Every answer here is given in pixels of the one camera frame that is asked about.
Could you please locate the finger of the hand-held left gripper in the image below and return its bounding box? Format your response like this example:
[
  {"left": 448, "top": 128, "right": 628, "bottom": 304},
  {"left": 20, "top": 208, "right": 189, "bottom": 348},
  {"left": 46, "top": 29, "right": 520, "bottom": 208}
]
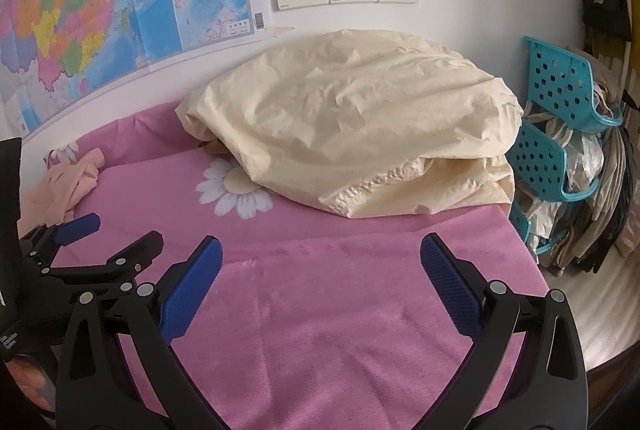
[
  {"left": 47, "top": 231, "right": 165, "bottom": 293},
  {"left": 20, "top": 213, "right": 102, "bottom": 262}
]

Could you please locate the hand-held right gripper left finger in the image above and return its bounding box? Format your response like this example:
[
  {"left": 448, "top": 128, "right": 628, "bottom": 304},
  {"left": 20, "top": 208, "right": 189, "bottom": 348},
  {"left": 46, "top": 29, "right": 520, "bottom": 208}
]
[{"left": 55, "top": 235, "right": 224, "bottom": 430}]

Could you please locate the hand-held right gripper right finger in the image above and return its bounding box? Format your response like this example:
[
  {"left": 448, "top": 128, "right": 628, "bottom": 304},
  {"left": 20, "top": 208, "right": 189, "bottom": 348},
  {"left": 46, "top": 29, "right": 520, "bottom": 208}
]
[{"left": 415, "top": 232, "right": 588, "bottom": 430}]

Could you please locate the light pink shirt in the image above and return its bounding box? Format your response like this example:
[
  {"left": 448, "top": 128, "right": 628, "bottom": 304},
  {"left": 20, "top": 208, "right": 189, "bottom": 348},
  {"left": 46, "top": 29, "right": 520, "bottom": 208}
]
[{"left": 19, "top": 149, "right": 107, "bottom": 231}]

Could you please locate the person's left hand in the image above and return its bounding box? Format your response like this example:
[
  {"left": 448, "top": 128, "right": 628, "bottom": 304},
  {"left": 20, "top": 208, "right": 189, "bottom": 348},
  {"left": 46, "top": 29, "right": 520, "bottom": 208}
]
[{"left": 7, "top": 354, "right": 57, "bottom": 416}]

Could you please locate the pink flowered bedsheet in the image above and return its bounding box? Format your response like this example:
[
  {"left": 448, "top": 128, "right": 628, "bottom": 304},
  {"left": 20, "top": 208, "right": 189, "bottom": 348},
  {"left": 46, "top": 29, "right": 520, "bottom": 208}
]
[{"left": 20, "top": 100, "right": 551, "bottom": 430}]

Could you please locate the white plastic bag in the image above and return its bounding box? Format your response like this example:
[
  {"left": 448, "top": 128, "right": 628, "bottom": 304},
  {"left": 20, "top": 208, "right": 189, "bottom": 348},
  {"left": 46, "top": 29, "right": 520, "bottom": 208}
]
[{"left": 562, "top": 132, "right": 603, "bottom": 192}]

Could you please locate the cream quilt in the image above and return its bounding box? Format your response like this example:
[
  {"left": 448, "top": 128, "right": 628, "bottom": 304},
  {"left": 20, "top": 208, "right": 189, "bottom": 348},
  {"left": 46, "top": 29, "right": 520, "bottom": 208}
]
[{"left": 174, "top": 29, "right": 524, "bottom": 221}]

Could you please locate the black handbag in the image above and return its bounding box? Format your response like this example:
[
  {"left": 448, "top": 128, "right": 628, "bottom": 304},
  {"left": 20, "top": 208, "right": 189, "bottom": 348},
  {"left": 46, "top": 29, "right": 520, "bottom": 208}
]
[{"left": 581, "top": 0, "right": 630, "bottom": 40}]

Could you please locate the colourful wall map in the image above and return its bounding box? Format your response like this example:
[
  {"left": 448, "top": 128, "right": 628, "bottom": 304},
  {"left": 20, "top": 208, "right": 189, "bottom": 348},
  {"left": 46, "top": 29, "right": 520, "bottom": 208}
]
[{"left": 0, "top": 0, "right": 273, "bottom": 141}]

